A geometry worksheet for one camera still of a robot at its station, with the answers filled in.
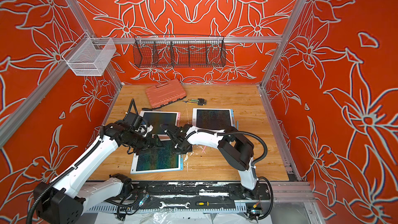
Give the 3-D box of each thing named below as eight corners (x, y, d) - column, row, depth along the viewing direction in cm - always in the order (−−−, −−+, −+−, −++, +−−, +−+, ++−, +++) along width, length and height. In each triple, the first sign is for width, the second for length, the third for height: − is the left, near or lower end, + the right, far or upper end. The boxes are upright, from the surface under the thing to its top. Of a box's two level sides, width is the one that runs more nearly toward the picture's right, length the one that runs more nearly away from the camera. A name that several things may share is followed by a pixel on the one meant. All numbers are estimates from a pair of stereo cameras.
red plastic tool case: (152, 110, 105) (151, 106, 102) (146, 92, 116) (144, 88, 113) (187, 97, 113) (187, 93, 109) (178, 82, 123) (177, 78, 120)
